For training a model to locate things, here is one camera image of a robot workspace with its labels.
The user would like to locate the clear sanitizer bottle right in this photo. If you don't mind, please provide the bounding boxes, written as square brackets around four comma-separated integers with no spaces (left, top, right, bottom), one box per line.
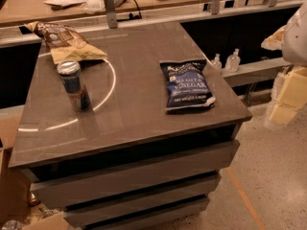
[225,48,241,72]

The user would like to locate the brown chip bag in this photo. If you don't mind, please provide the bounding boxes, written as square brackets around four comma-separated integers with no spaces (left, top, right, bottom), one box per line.
[25,21,107,64]

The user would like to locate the cardboard box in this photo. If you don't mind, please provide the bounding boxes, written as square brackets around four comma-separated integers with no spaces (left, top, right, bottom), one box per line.
[0,115,69,230]

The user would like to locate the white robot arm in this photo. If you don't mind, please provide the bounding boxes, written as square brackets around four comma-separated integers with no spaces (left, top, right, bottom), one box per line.
[261,3,307,129]

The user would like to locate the metal post left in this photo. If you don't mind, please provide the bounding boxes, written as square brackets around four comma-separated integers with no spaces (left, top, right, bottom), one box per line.
[104,0,118,29]

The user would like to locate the blue vinegar chip bag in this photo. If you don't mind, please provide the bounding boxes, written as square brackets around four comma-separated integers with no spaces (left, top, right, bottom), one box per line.
[160,59,216,111]

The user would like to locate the blue silver redbull can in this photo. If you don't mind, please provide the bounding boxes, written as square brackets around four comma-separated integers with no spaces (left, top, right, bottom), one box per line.
[57,60,90,111]

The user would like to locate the clear sanitizer bottle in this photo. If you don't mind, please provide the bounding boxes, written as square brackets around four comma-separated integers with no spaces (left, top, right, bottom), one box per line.
[225,48,241,72]
[211,54,222,72]

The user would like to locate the clear sanitizer bottle left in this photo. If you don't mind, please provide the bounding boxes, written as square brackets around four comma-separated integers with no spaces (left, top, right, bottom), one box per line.
[211,54,222,72]

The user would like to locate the black power cable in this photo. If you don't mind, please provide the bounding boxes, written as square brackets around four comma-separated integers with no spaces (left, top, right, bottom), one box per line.
[116,0,143,23]

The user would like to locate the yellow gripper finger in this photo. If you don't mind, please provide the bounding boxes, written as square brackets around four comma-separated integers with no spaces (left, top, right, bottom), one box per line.
[264,67,307,130]
[261,26,286,51]

